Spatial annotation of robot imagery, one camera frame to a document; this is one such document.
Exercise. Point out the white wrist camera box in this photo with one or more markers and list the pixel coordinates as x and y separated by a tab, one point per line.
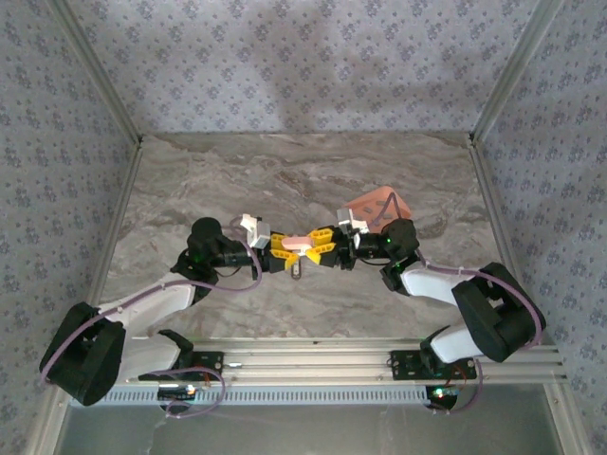
256	234
348	218

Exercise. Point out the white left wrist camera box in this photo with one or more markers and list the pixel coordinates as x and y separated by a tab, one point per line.
256	234

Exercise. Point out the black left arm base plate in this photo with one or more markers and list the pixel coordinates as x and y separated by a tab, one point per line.
208	362

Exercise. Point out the pink plastic tray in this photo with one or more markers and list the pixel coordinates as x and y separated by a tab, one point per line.
360	199

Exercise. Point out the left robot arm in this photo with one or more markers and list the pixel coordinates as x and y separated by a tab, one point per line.
152	298

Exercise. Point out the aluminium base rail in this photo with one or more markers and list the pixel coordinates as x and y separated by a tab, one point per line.
308	360

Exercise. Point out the aluminium lower frame post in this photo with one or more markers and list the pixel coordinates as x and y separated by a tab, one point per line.
566	426
49	426

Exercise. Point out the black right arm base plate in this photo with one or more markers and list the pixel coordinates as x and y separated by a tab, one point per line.
405	365

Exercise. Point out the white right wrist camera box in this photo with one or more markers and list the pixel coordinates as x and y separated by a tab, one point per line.
348	218

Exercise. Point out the aluminium side rail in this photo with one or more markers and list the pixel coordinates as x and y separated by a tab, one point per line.
115	232
488	189

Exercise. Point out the aluminium corner post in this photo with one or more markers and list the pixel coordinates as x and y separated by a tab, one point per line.
512	71
98	71

